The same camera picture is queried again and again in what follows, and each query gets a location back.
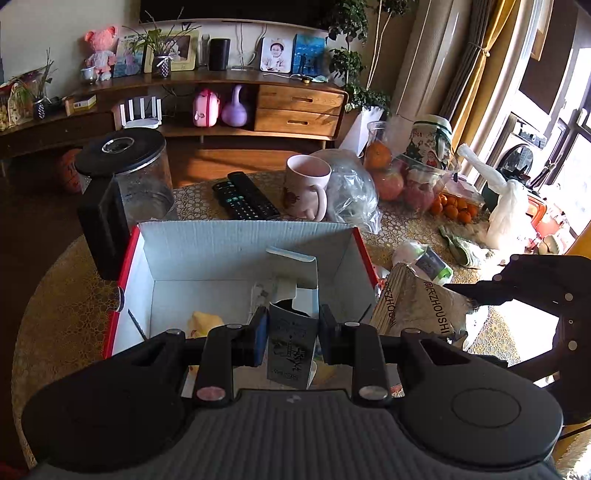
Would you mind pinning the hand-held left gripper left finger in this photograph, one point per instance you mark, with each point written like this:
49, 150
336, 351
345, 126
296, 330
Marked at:
259, 337

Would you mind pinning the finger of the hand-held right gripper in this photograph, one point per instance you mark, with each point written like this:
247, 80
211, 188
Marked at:
531, 281
572, 350

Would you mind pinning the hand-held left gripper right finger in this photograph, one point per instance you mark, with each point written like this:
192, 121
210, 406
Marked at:
327, 337

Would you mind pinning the small printed carton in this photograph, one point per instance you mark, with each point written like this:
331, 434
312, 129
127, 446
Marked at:
291, 341

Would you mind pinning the yellow plush toy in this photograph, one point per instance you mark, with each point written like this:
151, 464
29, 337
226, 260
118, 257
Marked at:
203, 325

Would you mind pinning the red cardboard box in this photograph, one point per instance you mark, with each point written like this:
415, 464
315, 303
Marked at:
207, 258

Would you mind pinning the silver foil bag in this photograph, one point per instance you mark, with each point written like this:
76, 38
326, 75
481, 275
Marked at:
415, 304

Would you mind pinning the tissue pack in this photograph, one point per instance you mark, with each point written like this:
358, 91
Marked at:
425, 263

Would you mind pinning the round desktop with lace cloth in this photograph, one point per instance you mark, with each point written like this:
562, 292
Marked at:
60, 295

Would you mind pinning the orange white container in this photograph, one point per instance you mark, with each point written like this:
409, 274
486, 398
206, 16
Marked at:
542, 217

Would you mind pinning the white plastic bag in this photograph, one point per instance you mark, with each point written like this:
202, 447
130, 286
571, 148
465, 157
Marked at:
508, 212

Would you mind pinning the green cloth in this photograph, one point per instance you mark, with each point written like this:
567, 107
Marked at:
461, 247

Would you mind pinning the clear tray of tangerines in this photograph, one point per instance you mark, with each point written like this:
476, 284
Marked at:
455, 205

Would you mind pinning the washing machine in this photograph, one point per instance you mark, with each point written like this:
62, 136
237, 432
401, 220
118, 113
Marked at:
521, 157

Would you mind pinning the black remote control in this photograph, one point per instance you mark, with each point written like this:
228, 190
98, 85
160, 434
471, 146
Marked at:
254, 194
233, 201

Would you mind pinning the crumpled clear plastic bag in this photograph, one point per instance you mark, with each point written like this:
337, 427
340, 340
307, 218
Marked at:
353, 194

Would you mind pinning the pink mug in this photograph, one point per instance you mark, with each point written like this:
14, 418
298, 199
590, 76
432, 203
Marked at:
304, 189

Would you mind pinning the green white ceramic jar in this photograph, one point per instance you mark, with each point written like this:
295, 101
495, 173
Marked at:
431, 138

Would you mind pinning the clear jar of fruit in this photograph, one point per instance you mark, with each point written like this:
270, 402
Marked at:
390, 170

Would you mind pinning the glass kettle with black lid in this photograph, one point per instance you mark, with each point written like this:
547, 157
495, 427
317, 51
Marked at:
134, 175

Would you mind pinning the yellow curtain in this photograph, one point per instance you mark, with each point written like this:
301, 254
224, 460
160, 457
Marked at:
480, 64

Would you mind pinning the purple gourd toy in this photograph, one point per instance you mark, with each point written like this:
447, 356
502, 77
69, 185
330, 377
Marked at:
236, 110

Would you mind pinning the wooden TV cabinet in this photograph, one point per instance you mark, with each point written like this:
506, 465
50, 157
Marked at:
295, 108

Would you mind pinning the pink case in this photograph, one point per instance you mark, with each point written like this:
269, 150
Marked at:
206, 108

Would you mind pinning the white standing air conditioner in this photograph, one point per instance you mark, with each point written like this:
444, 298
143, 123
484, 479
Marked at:
429, 60

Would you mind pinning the basketball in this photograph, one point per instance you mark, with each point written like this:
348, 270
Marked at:
71, 170

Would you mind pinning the white router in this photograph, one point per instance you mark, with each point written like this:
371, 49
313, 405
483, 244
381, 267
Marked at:
138, 115

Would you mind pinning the tall potted tree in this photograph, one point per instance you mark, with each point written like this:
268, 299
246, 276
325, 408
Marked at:
355, 69

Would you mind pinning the portrait photo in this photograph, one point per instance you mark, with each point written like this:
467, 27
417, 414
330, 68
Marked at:
276, 54

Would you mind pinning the blue picture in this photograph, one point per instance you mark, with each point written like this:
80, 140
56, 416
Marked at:
308, 54

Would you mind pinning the black speaker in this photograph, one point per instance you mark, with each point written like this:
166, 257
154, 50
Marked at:
219, 54

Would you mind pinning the small potted grass plant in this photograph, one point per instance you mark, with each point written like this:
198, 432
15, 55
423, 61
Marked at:
161, 64

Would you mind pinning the clear glass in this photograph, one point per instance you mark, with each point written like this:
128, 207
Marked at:
204, 50

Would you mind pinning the yellow white box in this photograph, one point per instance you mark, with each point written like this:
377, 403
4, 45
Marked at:
81, 105

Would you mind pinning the pastel picture card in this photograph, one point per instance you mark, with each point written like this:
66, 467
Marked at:
127, 57

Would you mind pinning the small cup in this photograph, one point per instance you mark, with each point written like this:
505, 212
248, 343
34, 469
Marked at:
88, 76

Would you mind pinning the pink doll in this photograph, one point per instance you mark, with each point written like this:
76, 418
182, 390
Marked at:
100, 53

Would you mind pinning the black television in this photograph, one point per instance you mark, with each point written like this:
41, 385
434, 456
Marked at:
240, 11

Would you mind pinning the leafy plant in dotted pot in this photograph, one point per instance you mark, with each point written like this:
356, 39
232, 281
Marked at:
39, 92

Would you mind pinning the printed snack bag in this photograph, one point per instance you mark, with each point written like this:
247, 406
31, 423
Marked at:
14, 106

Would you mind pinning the yellow photo frame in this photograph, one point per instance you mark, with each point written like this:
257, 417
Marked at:
182, 48

